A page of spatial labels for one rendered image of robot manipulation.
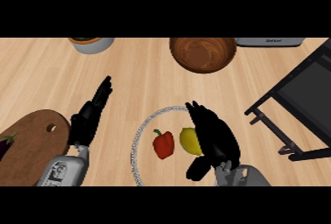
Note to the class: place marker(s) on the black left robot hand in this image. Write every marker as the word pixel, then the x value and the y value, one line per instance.
pixel 87 116

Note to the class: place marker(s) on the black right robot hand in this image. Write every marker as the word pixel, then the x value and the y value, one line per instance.
pixel 211 132

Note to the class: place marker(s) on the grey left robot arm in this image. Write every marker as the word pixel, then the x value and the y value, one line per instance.
pixel 65 167

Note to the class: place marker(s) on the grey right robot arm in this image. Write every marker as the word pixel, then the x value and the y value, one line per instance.
pixel 239 175

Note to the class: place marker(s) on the yellow lemon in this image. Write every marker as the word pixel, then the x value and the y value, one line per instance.
pixel 189 141

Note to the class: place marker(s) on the black tiered shelf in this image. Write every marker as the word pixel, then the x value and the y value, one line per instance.
pixel 301 99

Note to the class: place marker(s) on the red bell pepper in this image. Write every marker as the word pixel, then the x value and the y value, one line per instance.
pixel 163 145

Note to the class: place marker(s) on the brown wooden cutting board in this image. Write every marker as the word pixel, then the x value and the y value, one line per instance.
pixel 30 151

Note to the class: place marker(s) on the purple eggplant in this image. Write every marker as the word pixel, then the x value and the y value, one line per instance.
pixel 4 144

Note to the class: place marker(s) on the grey plant pot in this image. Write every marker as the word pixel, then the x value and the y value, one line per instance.
pixel 90 44

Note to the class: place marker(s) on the brown wooden bowl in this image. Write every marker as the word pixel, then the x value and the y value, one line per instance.
pixel 202 54

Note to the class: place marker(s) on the grey appliance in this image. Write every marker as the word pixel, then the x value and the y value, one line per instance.
pixel 269 42

